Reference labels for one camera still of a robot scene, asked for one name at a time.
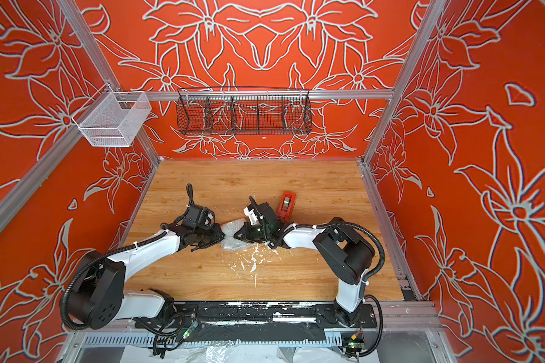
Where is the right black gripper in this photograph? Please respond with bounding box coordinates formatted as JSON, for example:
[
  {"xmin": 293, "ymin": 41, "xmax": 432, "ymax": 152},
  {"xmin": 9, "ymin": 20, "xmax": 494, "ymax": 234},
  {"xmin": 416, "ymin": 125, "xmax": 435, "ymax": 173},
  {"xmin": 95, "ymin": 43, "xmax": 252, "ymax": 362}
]
[{"xmin": 235, "ymin": 219, "xmax": 276, "ymax": 242}]

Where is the red tape dispenser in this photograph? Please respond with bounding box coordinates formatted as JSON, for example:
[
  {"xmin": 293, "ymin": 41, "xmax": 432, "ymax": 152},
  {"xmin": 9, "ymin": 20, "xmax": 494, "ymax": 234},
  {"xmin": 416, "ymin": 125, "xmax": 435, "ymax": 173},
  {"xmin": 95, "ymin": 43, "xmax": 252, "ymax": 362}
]
[{"xmin": 276, "ymin": 191, "xmax": 296, "ymax": 222}]

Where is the clear bubble wrap sheet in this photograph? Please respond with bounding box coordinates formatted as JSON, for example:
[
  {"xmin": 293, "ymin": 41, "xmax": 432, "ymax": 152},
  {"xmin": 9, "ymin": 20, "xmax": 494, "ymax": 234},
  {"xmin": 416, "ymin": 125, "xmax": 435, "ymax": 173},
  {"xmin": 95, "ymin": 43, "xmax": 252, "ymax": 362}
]
[{"xmin": 220, "ymin": 219, "xmax": 252, "ymax": 251}]

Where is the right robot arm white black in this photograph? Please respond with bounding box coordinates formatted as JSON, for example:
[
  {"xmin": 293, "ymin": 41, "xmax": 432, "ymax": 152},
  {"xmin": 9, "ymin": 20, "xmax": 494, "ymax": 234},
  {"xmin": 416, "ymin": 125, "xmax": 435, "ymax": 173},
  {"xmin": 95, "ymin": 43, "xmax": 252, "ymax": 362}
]
[{"xmin": 226, "ymin": 199, "xmax": 385, "ymax": 360}]

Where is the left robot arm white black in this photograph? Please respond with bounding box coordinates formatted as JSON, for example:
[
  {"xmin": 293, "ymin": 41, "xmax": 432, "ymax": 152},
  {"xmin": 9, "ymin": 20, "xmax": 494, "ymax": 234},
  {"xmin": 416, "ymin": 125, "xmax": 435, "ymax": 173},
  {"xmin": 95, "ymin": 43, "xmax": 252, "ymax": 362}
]
[{"xmin": 59, "ymin": 185, "xmax": 225, "ymax": 331}]

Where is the clear plastic hanging bin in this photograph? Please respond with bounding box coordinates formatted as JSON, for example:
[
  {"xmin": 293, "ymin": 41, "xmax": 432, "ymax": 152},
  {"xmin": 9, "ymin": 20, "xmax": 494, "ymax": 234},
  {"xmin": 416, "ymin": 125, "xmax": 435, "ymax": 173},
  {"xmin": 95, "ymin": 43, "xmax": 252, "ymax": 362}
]
[{"xmin": 74, "ymin": 92, "xmax": 151, "ymax": 148}]

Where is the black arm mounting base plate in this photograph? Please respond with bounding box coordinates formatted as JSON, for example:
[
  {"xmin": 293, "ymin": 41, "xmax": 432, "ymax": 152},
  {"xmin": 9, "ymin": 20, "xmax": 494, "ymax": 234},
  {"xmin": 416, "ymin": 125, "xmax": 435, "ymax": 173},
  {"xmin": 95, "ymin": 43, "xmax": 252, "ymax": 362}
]
[{"xmin": 134, "ymin": 300, "xmax": 378, "ymax": 331}]

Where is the black wire mesh basket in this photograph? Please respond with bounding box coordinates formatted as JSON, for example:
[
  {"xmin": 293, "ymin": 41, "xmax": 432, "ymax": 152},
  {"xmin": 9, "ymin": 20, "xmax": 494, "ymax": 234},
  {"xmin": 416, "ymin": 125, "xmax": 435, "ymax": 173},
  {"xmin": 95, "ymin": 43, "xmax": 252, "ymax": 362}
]
[{"xmin": 176, "ymin": 87, "xmax": 313, "ymax": 136}]

